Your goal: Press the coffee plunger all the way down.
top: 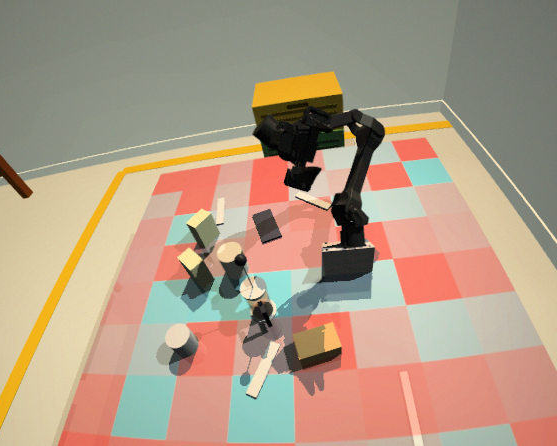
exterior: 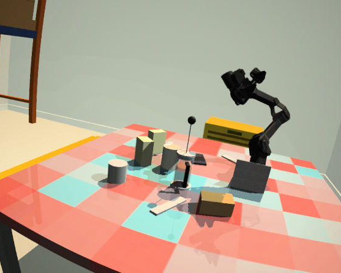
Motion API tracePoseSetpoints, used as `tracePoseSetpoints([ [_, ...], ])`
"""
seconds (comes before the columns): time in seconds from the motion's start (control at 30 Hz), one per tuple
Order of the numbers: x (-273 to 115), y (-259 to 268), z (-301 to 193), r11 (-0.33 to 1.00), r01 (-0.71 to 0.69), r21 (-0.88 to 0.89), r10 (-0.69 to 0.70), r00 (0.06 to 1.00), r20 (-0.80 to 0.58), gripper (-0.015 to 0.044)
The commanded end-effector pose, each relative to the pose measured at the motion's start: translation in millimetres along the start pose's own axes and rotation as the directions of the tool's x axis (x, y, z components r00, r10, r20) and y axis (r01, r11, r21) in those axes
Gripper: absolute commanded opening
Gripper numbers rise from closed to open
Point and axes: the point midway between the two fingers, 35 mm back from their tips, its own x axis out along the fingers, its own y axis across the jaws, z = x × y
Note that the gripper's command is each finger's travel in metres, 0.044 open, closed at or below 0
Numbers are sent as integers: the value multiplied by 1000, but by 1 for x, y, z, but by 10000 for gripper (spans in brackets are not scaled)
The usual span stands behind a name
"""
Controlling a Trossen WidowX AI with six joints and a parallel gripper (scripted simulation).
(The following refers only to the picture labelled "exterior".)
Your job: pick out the pale green rectangular block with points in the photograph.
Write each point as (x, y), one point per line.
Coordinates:
(144, 150)
(159, 138)

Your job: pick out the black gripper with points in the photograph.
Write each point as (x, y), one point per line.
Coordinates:
(243, 93)

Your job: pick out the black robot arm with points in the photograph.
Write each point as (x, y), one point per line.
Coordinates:
(259, 144)

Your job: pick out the brown rectangular block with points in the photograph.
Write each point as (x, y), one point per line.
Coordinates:
(213, 203)

